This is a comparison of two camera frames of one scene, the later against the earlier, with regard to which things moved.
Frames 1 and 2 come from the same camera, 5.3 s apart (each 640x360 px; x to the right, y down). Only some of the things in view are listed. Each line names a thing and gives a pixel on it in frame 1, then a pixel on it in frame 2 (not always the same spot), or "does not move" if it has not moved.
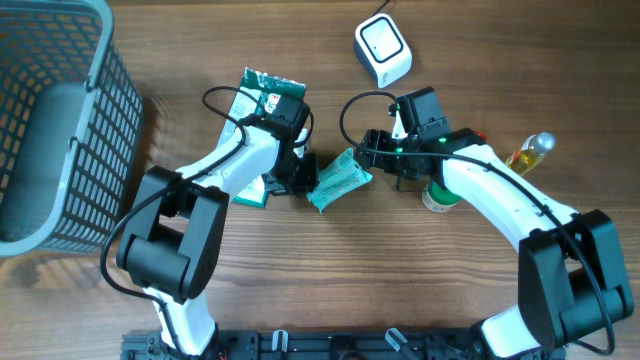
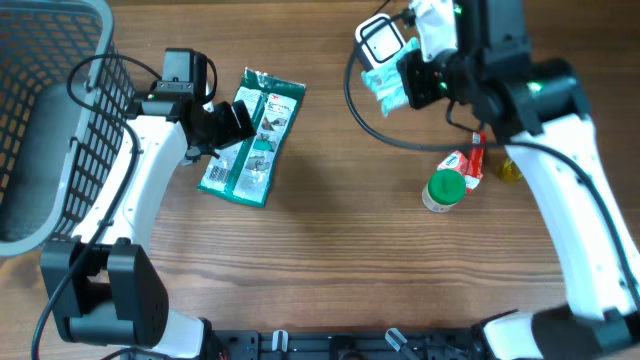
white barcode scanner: x=379 y=46 does not move
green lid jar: x=437 y=198 does not move
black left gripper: x=304 y=173 to x=220 y=129
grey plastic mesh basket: x=71 y=127 does not move
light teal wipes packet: x=340 y=175 to x=386 y=83
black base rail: x=339 y=344 does not move
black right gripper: x=381 y=161 to x=413 y=71
